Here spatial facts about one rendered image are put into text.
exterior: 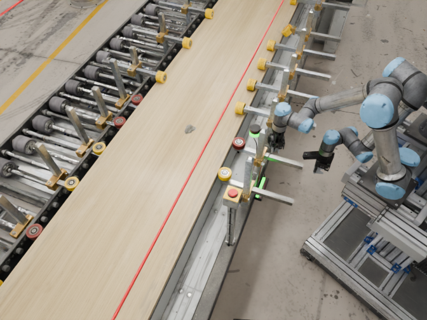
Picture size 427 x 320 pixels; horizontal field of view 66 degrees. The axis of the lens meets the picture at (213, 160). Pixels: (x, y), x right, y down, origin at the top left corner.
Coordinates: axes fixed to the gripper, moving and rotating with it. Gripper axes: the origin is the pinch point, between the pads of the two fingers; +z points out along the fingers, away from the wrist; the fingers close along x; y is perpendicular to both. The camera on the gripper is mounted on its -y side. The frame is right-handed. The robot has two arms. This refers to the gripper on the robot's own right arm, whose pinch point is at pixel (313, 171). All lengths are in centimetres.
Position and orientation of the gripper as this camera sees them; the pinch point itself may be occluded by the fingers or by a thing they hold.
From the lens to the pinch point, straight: 209.3
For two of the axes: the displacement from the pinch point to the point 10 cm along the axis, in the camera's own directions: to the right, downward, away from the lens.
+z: 0.2, 6.0, 8.0
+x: 3.7, -7.5, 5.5
